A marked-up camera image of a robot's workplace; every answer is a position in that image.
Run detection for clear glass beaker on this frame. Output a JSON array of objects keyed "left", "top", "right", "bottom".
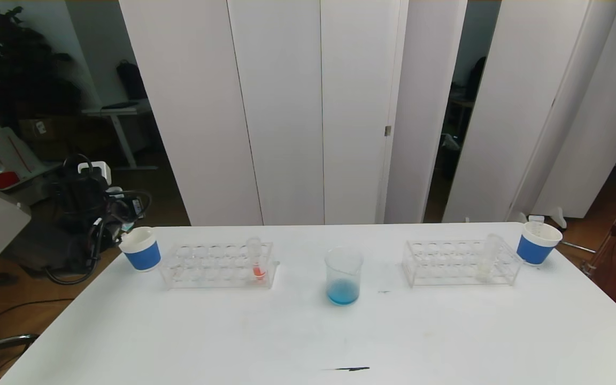
[{"left": 324, "top": 247, "right": 364, "bottom": 307}]

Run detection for clear acrylic test tube rack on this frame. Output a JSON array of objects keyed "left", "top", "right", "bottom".
[
  {"left": 401, "top": 239, "right": 522, "bottom": 287},
  {"left": 160, "top": 241, "right": 280, "bottom": 290}
]

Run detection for test tube with yellow pigment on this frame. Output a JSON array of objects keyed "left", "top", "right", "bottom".
[{"left": 474, "top": 234, "right": 502, "bottom": 282}]

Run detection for white partition panel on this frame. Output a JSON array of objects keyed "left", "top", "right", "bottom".
[
  {"left": 383, "top": 0, "right": 468, "bottom": 225},
  {"left": 227, "top": 0, "right": 325, "bottom": 226},
  {"left": 120, "top": 0, "right": 264, "bottom": 227},
  {"left": 531, "top": 0, "right": 616, "bottom": 220},
  {"left": 320, "top": 0, "right": 410, "bottom": 225},
  {"left": 442, "top": 0, "right": 616, "bottom": 224}
]

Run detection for blue and white paper cup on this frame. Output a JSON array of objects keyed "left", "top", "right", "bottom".
[
  {"left": 516, "top": 221, "right": 563, "bottom": 266},
  {"left": 119, "top": 227, "right": 162, "bottom": 272}
]

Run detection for white office desk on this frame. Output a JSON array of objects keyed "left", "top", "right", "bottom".
[{"left": 82, "top": 101, "right": 159, "bottom": 172}]

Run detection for black backpack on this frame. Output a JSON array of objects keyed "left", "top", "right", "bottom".
[{"left": 116, "top": 60, "right": 148, "bottom": 101}]

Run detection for brown cardboard box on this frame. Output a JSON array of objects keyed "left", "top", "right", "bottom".
[{"left": 18, "top": 118, "right": 81, "bottom": 160}]

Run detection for grey metal floor rod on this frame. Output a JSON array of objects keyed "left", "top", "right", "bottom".
[{"left": 557, "top": 241, "right": 596, "bottom": 255}]

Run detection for white wheeled machine base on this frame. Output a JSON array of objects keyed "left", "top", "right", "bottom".
[{"left": 0, "top": 127, "right": 65, "bottom": 206}]

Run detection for dark green potted plant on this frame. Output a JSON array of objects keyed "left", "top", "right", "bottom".
[{"left": 0, "top": 0, "right": 81, "bottom": 129}]

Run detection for grey metal chair leg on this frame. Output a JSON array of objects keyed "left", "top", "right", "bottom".
[{"left": 0, "top": 334, "right": 40, "bottom": 356}]

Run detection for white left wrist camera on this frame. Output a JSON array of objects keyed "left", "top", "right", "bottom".
[{"left": 77, "top": 161, "right": 112, "bottom": 183}]

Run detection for black left camera cable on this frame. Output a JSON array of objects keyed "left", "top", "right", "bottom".
[{"left": 46, "top": 154, "right": 152, "bottom": 285}]

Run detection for thin black floor cable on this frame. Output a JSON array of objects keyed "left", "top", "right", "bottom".
[{"left": 0, "top": 299, "right": 76, "bottom": 343}]

